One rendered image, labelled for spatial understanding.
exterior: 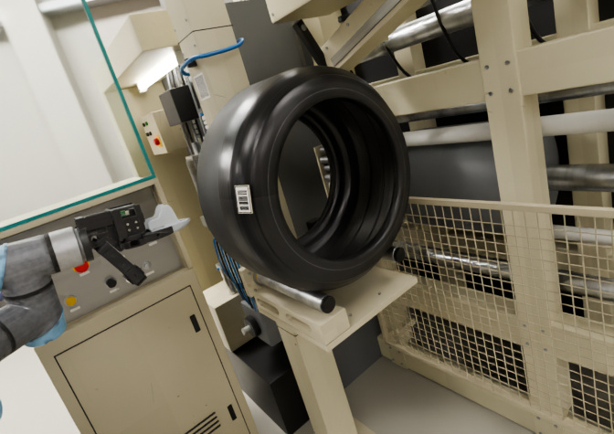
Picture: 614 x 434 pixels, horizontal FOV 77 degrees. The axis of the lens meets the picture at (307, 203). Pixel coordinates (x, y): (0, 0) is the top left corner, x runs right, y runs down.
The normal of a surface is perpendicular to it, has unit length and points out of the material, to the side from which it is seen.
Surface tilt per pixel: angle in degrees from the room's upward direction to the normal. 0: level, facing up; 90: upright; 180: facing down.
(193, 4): 90
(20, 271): 99
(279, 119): 81
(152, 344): 90
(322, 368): 90
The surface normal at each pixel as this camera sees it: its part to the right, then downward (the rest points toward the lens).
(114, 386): 0.58, 0.06
